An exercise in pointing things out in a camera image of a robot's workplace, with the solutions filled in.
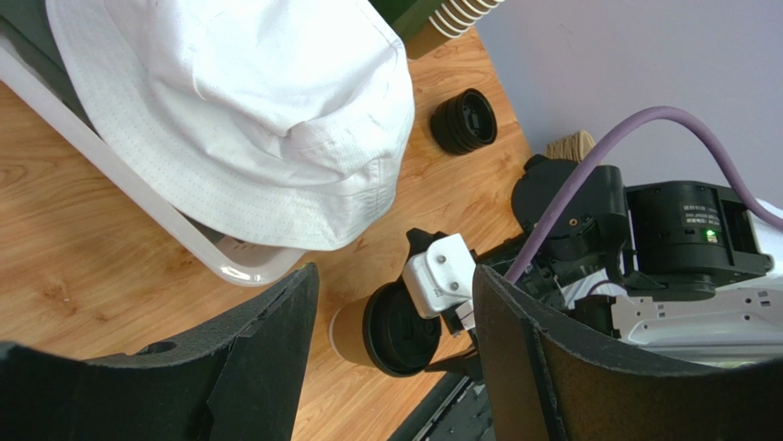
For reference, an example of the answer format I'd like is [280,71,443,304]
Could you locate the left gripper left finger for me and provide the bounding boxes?
[1,264,319,440]

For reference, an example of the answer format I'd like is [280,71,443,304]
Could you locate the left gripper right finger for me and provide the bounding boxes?
[473,266,782,440]

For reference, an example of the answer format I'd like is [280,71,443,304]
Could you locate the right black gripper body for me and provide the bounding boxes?
[406,155,630,343]

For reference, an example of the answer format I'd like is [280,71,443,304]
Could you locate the brown paper coffee cup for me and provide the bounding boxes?
[328,296,375,368]

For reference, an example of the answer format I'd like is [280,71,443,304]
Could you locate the black cup lid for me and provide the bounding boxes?
[362,279,442,378]

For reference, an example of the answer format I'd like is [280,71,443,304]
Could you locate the green paper bag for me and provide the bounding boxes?
[369,0,443,41]

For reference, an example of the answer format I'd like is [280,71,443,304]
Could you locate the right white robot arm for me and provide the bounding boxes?
[402,155,782,367]

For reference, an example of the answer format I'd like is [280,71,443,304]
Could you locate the beige cup carrier tray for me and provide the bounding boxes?
[544,130,596,163]

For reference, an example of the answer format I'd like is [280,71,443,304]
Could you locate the stack of black lids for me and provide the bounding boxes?
[429,88,498,156]

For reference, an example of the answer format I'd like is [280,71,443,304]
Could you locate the white bucket hat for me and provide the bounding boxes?
[45,1,414,251]

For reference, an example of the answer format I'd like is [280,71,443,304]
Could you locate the stack of paper cups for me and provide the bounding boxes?
[403,0,504,60]

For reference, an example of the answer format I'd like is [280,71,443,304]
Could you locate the white plastic basket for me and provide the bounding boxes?
[0,30,307,288]

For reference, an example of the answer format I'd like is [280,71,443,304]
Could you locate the olive green cloth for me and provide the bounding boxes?
[1,0,94,129]

